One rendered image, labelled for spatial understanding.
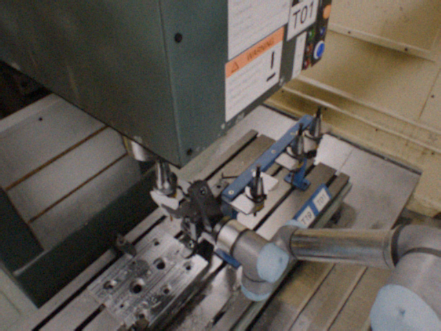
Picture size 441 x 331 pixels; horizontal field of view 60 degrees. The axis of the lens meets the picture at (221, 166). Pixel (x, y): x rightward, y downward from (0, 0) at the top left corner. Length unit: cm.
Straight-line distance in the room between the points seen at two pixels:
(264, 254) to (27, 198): 78
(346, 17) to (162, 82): 120
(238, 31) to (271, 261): 47
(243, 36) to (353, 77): 116
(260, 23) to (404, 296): 46
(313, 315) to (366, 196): 60
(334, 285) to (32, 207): 107
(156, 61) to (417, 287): 48
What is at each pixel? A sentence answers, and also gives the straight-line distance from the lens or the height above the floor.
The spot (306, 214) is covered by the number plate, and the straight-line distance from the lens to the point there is 143.
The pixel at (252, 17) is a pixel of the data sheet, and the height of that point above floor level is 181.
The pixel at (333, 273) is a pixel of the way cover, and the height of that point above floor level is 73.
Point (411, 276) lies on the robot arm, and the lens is 67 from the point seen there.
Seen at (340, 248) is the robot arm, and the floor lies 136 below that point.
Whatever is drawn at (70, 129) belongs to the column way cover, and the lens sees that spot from 127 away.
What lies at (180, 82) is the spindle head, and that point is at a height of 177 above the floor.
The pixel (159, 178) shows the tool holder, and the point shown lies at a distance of 92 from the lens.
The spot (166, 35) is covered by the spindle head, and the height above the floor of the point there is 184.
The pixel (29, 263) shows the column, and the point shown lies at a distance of 153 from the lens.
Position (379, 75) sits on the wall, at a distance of 167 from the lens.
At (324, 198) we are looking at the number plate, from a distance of 151.
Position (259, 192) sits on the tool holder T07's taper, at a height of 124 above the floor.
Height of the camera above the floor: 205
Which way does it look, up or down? 45 degrees down
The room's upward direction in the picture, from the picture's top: 1 degrees counter-clockwise
